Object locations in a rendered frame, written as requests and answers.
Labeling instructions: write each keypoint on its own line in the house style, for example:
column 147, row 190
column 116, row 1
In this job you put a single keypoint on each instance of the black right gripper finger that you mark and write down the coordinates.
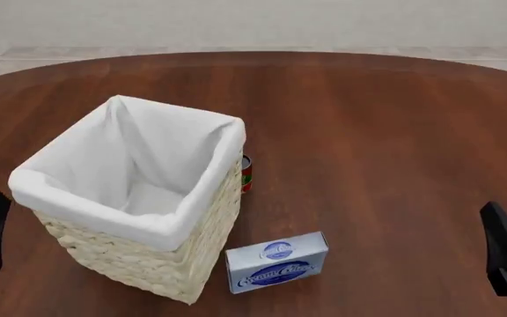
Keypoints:
column 506, row 237

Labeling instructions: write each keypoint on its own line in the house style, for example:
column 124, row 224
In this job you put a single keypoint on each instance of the cream wicker basket white liner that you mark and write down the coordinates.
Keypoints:
column 148, row 185

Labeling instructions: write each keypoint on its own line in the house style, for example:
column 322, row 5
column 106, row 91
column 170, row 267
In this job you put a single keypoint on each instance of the blue cream cheese box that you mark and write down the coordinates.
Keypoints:
column 275, row 264

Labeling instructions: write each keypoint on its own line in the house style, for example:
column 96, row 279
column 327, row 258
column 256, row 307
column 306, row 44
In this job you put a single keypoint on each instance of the red and green tin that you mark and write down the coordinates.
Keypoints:
column 246, row 178

